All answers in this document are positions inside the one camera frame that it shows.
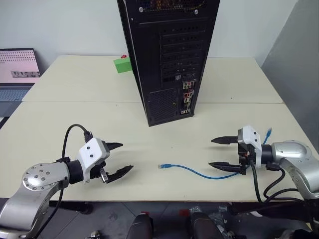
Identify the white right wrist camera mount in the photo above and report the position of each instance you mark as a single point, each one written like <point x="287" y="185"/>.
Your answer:
<point x="251" y="142"/>

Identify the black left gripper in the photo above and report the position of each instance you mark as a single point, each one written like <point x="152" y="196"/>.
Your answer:
<point x="101" y="171"/>

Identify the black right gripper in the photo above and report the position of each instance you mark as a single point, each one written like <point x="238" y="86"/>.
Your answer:
<point x="245" y="156"/>

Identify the green block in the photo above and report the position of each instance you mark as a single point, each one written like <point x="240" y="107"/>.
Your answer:
<point x="122" y="65"/>

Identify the black computer tower case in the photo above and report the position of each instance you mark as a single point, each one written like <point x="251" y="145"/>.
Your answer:
<point x="169" y="62"/>

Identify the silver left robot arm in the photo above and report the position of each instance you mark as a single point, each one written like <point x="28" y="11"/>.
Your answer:
<point x="37" y="179"/>

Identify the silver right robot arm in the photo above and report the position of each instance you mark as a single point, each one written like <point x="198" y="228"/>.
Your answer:
<point x="292" y="154"/>

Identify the grey laptop with pink screen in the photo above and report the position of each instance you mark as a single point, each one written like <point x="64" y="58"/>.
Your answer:
<point x="15" y="74"/>

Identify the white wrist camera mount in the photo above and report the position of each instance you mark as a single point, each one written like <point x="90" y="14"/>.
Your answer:
<point x="91" y="152"/>
<point x="251" y="142"/>

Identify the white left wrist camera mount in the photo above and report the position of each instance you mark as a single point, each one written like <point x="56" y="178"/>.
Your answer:
<point x="91" y="152"/>

